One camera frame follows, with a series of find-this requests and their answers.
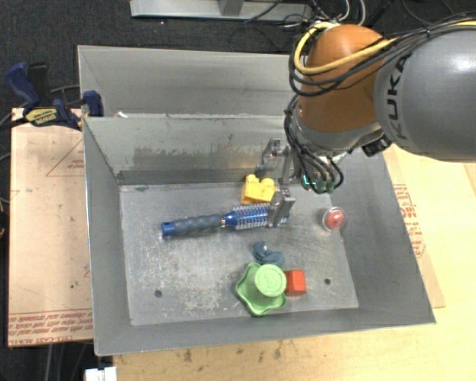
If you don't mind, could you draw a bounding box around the grey metal bin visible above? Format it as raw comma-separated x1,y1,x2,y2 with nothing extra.
77,44,437,357

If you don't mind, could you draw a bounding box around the brown cardboard board red print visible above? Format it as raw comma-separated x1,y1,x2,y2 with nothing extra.
7,107,447,348

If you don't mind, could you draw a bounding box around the dark blue-grey toy figure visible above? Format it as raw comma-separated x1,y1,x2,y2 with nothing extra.
251,241,286,267

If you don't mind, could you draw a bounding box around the black cylinder on white bracket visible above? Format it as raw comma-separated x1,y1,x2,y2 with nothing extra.
332,134,393,164

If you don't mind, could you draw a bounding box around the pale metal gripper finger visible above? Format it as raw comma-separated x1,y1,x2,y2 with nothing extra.
281,188,298,224
267,188,285,230

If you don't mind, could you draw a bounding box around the yellow toy building block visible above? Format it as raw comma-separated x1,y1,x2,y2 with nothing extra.
240,174,278,206

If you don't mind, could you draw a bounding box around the blue hairbrush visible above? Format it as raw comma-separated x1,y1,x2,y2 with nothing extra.
160,202,274,240

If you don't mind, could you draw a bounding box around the orange-red cube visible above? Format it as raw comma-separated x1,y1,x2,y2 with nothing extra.
284,269,308,297

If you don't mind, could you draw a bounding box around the clear ball with red core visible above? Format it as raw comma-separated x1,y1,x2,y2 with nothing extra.
321,206,348,233

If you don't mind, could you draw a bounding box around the green flower-shaped toy cup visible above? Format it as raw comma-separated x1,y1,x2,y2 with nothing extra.
234,261,289,318

